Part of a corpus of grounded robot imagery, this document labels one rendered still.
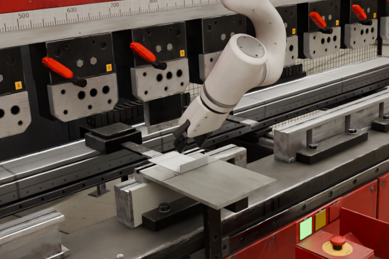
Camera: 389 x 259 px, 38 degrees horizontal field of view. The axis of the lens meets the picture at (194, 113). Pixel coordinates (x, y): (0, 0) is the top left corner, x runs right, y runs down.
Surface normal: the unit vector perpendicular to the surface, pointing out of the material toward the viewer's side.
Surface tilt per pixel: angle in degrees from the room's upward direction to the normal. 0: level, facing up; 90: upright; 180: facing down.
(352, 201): 90
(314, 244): 0
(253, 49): 40
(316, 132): 90
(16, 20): 90
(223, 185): 0
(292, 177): 0
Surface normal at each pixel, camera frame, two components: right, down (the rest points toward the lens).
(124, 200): -0.76, 0.22
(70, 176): 0.65, 0.18
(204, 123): 0.44, 0.77
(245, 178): -0.05, -0.96
